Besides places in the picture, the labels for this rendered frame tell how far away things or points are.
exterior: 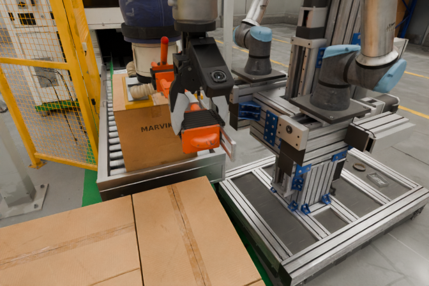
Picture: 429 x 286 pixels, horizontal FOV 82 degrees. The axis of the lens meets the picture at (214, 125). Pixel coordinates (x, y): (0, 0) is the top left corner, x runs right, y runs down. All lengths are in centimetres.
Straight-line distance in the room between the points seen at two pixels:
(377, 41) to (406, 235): 158
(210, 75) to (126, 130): 96
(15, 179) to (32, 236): 100
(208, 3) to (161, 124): 95
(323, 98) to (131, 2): 77
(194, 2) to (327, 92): 73
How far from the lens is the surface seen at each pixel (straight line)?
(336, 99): 105
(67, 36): 188
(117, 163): 159
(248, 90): 137
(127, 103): 94
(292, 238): 161
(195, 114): 51
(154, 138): 133
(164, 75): 77
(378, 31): 87
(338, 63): 101
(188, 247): 111
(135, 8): 94
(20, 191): 237
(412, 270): 205
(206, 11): 42
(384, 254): 204
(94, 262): 116
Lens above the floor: 145
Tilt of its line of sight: 29 degrees down
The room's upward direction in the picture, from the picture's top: straight up
